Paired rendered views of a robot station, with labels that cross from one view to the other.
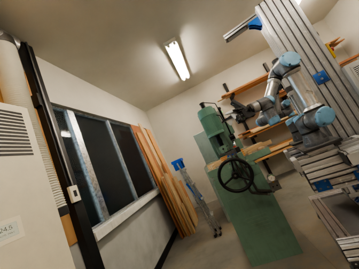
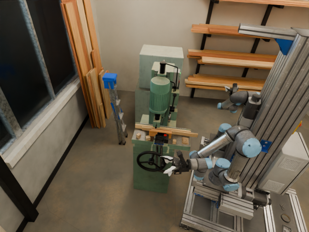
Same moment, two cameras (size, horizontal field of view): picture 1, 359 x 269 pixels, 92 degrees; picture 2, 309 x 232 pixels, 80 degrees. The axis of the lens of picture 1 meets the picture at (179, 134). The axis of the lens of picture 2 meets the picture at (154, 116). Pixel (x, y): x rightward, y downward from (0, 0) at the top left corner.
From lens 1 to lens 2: 1.23 m
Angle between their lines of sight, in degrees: 47
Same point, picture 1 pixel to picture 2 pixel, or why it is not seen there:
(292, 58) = (253, 152)
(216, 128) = (159, 109)
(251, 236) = (142, 179)
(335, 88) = (263, 155)
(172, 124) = not seen: outside the picture
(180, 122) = not seen: outside the picture
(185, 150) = (126, 31)
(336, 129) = not seen: hidden behind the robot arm
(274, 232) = (157, 182)
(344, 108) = (254, 167)
